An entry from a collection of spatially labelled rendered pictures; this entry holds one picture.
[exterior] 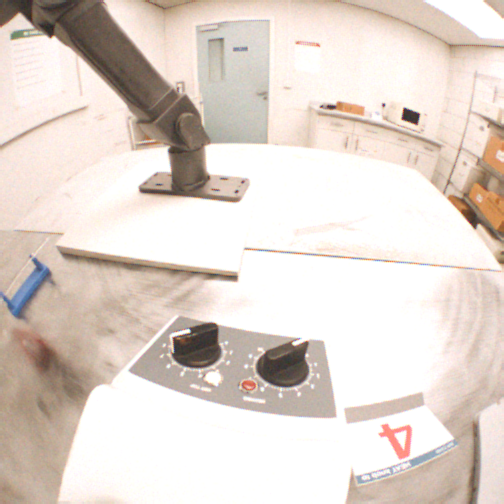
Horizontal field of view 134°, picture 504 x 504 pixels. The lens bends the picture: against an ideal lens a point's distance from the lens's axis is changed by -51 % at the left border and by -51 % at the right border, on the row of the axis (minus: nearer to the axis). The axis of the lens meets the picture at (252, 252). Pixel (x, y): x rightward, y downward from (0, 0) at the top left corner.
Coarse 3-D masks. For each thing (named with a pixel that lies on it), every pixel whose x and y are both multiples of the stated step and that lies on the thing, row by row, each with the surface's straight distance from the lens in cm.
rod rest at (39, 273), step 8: (40, 264) 39; (32, 272) 41; (40, 272) 39; (48, 272) 39; (32, 280) 39; (40, 280) 39; (24, 288) 40; (32, 288) 39; (16, 296) 40; (24, 296) 38; (8, 304) 38; (16, 304) 39; (24, 304) 39; (16, 312) 39
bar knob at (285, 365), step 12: (276, 348) 13; (288, 348) 13; (300, 348) 13; (264, 360) 12; (276, 360) 12; (288, 360) 13; (300, 360) 14; (264, 372) 13; (276, 372) 13; (288, 372) 13; (300, 372) 13; (276, 384) 13; (288, 384) 13
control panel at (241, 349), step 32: (192, 320) 18; (160, 352) 15; (224, 352) 15; (256, 352) 15; (320, 352) 16; (160, 384) 13; (192, 384) 13; (224, 384) 13; (256, 384) 13; (320, 384) 14; (320, 416) 12
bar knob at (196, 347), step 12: (204, 324) 14; (216, 324) 14; (180, 336) 13; (192, 336) 13; (204, 336) 14; (216, 336) 14; (180, 348) 13; (192, 348) 14; (204, 348) 14; (216, 348) 14; (180, 360) 14; (192, 360) 13; (204, 360) 13; (216, 360) 14
